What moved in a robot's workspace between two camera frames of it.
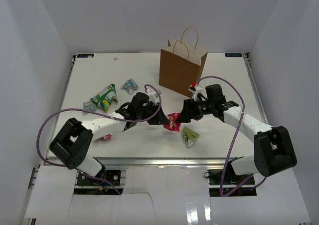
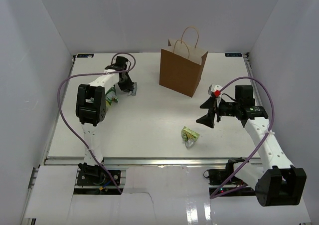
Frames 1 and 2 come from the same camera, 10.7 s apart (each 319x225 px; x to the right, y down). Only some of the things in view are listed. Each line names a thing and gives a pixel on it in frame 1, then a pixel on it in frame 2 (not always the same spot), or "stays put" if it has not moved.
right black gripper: (189, 112) → (207, 119)
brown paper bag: (181, 69) stays put
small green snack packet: (189, 136) stays put
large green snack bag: (104, 98) stays put
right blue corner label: (233, 55) stays put
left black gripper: (159, 119) → (127, 88)
